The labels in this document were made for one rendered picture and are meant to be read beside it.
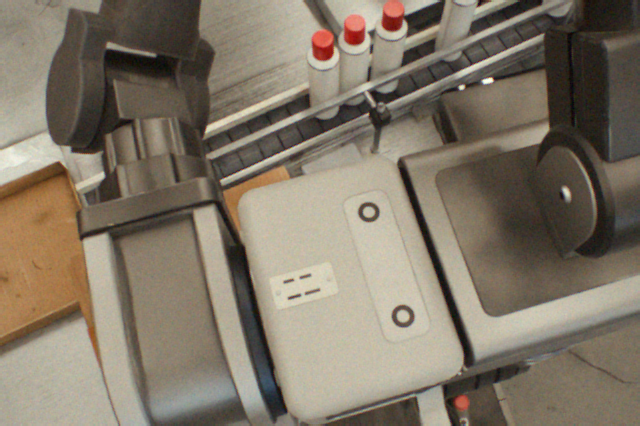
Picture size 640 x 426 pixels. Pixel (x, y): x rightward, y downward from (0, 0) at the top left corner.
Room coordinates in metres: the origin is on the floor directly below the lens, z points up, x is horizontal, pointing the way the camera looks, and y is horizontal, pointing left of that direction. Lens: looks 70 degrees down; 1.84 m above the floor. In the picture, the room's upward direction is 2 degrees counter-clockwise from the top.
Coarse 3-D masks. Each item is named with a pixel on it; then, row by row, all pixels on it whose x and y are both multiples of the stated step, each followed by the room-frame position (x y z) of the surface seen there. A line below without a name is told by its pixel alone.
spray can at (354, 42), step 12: (348, 24) 0.58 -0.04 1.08; (360, 24) 0.58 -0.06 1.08; (348, 36) 0.57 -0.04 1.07; (360, 36) 0.57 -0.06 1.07; (348, 48) 0.57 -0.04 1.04; (360, 48) 0.57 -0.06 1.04; (348, 60) 0.56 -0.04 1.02; (360, 60) 0.56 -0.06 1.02; (348, 72) 0.56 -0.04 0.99; (360, 72) 0.56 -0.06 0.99; (348, 84) 0.56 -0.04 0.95; (360, 84) 0.56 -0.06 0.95; (360, 96) 0.56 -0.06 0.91
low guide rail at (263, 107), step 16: (496, 0) 0.76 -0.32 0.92; (512, 0) 0.76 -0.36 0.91; (480, 16) 0.73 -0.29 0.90; (432, 32) 0.69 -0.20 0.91; (288, 96) 0.56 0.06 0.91; (240, 112) 0.53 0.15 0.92; (256, 112) 0.54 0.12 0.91; (208, 128) 0.51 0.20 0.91; (224, 128) 0.51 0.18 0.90; (96, 176) 0.42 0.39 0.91; (80, 192) 0.40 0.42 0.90
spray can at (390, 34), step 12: (396, 0) 0.62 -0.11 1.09; (384, 12) 0.60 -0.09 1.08; (396, 12) 0.60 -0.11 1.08; (384, 24) 0.60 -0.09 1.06; (396, 24) 0.59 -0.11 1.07; (384, 36) 0.59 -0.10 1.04; (396, 36) 0.59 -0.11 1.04; (384, 48) 0.59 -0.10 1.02; (396, 48) 0.59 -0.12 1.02; (372, 60) 0.61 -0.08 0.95; (384, 60) 0.59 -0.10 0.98; (396, 60) 0.59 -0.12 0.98; (372, 72) 0.60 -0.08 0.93; (384, 72) 0.59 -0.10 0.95; (396, 84) 0.60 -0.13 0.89
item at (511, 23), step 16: (560, 0) 0.72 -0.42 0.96; (528, 16) 0.69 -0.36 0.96; (496, 32) 0.65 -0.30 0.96; (448, 48) 0.62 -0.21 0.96; (464, 48) 0.63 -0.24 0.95; (416, 64) 0.59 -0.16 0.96; (384, 80) 0.56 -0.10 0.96; (336, 96) 0.53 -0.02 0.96; (352, 96) 0.53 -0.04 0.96; (304, 112) 0.50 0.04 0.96; (320, 112) 0.51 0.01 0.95; (272, 128) 0.48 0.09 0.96; (240, 144) 0.45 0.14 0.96
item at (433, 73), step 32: (480, 32) 0.71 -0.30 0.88; (512, 32) 0.71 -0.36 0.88; (544, 32) 0.71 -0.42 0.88; (448, 64) 0.65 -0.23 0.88; (384, 96) 0.58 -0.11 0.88; (256, 128) 0.52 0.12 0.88; (288, 128) 0.52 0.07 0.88; (320, 128) 0.52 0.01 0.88; (224, 160) 0.46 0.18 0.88; (256, 160) 0.46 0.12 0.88
